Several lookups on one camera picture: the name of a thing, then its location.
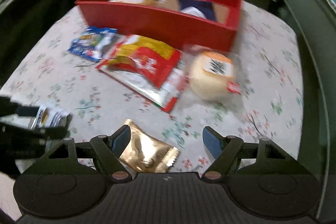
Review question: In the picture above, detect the white Kaprons wafer packet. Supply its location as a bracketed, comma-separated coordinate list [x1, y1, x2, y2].
[29, 105, 70, 129]

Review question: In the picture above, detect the gold foil snack packet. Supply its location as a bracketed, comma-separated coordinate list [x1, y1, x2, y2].
[120, 119, 180, 173]

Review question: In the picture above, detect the red white packet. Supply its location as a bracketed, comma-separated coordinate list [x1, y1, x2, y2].
[96, 49, 183, 113]

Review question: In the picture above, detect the round cake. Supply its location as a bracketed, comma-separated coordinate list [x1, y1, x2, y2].
[180, 44, 246, 109]

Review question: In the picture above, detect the blue coconut snack packet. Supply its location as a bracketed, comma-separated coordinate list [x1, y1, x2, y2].
[68, 26, 117, 63]

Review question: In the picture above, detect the dark blue foil packet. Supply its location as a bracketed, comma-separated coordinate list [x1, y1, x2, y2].
[178, 0, 217, 22]

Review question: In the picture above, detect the red yellow snack bag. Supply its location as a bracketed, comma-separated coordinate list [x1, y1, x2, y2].
[101, 35, 181, 88]

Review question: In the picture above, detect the floral tablecloth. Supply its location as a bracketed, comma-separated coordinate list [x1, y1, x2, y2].
[1, 3, 303, 173]

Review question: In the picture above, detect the dark side table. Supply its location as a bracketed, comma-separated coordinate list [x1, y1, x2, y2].
[1, 0, 76, 84]

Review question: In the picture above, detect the red cardboard box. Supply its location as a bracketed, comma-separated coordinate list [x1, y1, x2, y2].
[76, 0, 242, 52]

